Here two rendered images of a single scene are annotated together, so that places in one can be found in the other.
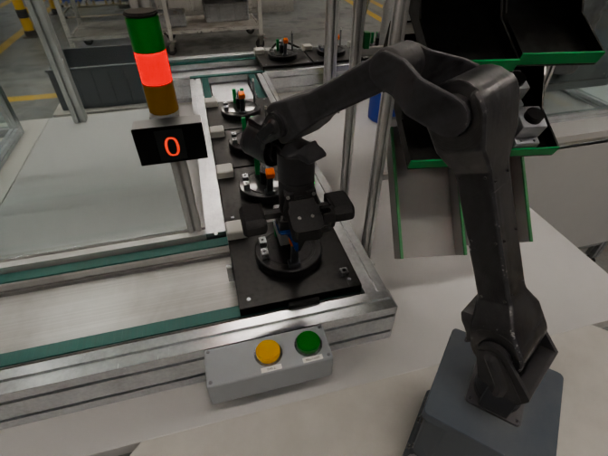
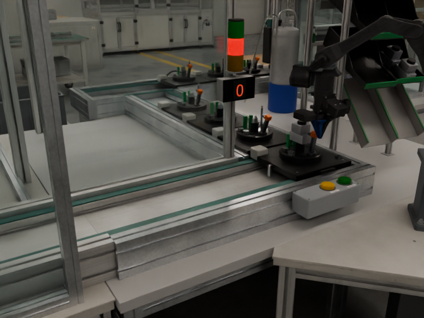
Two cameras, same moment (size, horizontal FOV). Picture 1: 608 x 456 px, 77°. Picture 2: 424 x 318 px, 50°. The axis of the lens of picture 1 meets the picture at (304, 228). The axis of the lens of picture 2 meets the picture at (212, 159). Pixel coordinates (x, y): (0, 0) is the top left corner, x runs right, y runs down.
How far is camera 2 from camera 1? 1.01 m
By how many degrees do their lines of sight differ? 24
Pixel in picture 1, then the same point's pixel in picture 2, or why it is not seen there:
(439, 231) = (378, 131)
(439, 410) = not seen: outside the picture
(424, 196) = (365, 114)
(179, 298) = (245, 188)
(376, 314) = (366, 171)
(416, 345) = (388, 194)
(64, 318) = (183, 204)
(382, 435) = (397, 223)
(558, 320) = not seen: outside the picture
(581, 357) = not seen: outside the picture
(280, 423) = (342, 228)
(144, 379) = (261, 216)
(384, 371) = (380, 204)
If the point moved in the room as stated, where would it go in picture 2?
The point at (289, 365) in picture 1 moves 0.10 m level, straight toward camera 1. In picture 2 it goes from (342, 188) to (365, 204)
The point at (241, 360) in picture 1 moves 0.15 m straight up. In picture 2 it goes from (316, 191) to (320, 142)
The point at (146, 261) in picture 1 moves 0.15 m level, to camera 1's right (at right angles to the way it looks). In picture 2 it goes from (210, 174) to (253, 169)
